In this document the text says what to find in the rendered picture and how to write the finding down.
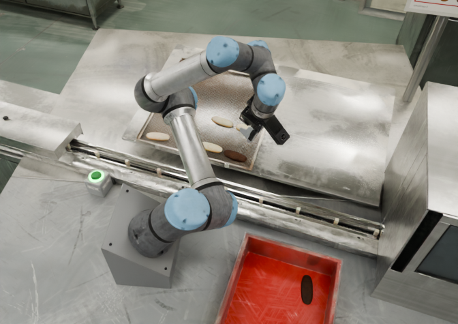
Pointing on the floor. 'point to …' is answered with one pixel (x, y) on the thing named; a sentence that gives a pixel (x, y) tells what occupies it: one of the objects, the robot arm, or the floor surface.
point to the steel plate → (110, 86)
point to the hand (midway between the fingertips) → (257, 134)
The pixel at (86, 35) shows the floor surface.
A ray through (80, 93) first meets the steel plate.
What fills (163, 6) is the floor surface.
